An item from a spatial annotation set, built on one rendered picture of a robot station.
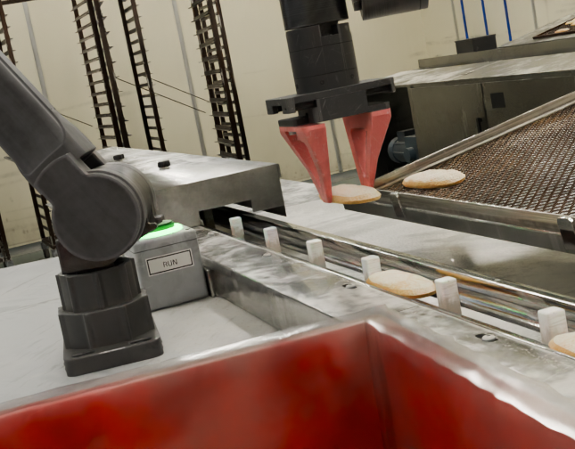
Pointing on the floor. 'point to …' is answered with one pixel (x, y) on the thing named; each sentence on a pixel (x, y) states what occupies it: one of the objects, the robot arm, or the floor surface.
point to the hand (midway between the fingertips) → (346, 189)
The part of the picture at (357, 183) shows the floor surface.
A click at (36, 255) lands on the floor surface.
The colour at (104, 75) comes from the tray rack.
